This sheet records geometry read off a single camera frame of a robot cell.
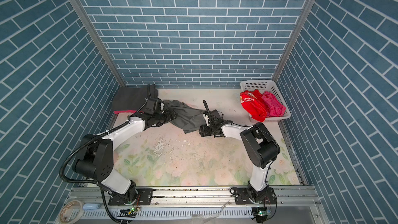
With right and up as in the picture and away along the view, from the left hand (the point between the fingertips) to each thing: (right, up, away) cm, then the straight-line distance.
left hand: (174, 115), depth 92 cm
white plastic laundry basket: (+66, +20, +22) cm, 73 cm away
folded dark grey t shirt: (-32, +11, +17) cm, 38 cm away
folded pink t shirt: (-43, +1, +15) cm, 46 cm away
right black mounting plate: (+37, -38, -18) cm, 56 cm away
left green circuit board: (-16, -44, -20) cm, 51 cm away
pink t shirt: (+63, +5, +8) cm, 64 cm away
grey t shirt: (+8, -3, +8) cm, 12 cm away
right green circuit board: (+45, -43, -22) cm, 66 cm away
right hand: (+17, -9, +5) cm, 20 cm away
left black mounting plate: (-10, -38, -17) cm, 43 cm away
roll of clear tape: (-37, -43, -23) cm, 61 cm away
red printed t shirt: (+47, +8, -1) cm, 48 cm away
